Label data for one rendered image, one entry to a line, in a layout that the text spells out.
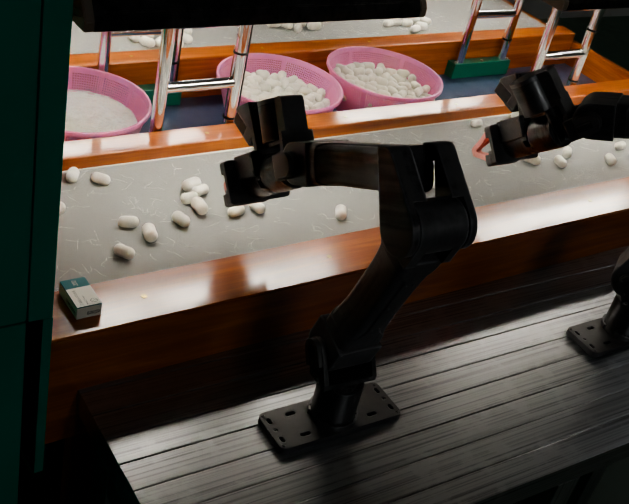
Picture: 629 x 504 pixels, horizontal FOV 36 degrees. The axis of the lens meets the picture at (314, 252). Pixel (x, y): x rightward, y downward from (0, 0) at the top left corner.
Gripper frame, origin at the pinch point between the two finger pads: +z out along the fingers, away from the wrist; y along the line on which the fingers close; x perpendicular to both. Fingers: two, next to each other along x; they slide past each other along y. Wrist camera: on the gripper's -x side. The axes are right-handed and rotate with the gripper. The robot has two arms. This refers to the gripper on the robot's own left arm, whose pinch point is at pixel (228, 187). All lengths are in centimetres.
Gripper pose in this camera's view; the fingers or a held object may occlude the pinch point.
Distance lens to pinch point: 148.8
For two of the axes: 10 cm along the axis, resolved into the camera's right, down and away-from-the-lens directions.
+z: -5.4, 0.8, 8.3
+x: 1.9, 9.8, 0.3
